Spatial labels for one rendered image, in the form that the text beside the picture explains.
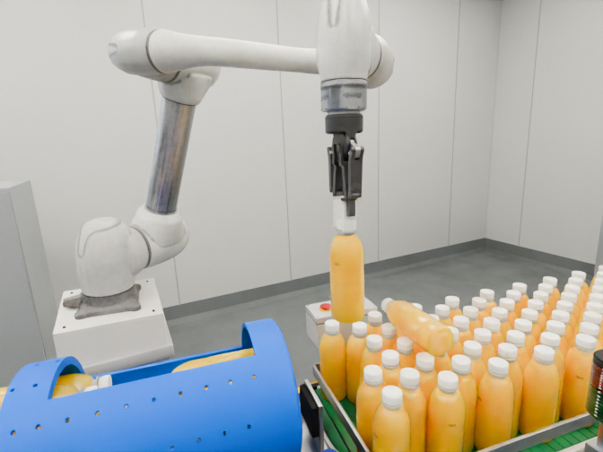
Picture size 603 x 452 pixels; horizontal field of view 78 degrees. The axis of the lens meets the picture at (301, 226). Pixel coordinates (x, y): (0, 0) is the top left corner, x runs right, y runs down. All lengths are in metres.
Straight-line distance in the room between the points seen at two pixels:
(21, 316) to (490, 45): 5.37
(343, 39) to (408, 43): 3.97
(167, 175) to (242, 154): 2.37
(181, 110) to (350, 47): 0.63
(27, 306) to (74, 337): 1.10
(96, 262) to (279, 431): 0.75
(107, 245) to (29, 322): 1.21
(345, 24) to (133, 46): 0.53
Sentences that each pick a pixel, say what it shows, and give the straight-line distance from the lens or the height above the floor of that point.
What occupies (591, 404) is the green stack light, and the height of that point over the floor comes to 1.18.
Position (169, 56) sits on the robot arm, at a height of 1.81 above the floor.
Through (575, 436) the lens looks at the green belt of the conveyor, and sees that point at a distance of 1.20.
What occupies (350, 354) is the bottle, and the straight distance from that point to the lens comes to 1.05.
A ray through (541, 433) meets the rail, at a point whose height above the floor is 0.97.
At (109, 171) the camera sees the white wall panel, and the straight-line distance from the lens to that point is 3.45.
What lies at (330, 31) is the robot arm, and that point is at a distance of 0.75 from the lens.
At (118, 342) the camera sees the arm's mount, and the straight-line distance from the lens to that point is 1.28.
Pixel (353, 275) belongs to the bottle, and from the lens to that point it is 0.79.
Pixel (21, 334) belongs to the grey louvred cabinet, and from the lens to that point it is 2.42.
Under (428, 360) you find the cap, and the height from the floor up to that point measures 1.12.
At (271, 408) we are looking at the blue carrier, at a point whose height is 1.15.
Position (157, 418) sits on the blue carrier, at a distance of 0.73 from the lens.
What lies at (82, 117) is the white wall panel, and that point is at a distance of 3.46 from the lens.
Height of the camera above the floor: 1.61
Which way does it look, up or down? 13 degrees down
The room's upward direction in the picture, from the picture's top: 3 degrees counter-clockwise
